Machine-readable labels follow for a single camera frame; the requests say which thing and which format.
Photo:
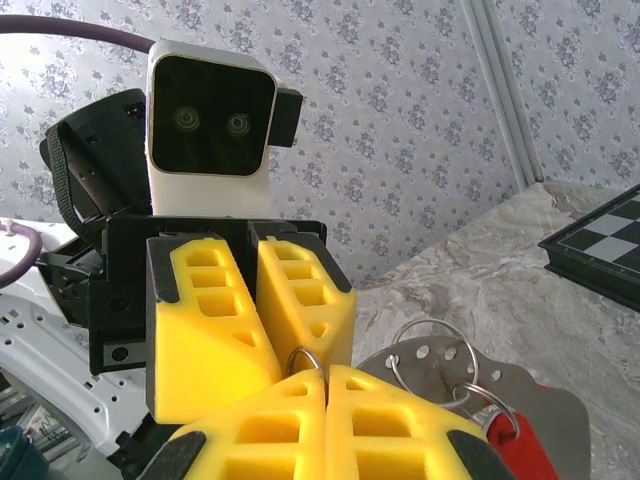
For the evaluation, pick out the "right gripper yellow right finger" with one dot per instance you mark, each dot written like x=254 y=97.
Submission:
x=400 y=440

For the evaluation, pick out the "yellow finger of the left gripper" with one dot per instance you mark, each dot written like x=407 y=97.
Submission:
x=200 y=360
x=325 y=310

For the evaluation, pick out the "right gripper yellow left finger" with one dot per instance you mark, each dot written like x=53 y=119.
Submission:
x=260 y=440

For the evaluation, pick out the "small silver keyring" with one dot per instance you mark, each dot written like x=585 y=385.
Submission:
x=295 y=356

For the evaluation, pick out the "large silver keyring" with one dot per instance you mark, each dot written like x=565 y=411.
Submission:
x=470 y=350

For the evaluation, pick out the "red plastic key tag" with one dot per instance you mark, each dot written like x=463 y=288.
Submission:
x=525 y=450

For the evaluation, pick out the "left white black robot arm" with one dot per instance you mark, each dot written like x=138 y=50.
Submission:
x=30 y=345

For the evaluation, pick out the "black grey chessboard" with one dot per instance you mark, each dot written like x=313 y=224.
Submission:
x=600 y=245

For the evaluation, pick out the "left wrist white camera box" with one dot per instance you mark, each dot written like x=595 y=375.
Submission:
x=210 y=195

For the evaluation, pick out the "left aluminium corner post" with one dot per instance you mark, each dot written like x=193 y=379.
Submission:
x=507 y=90

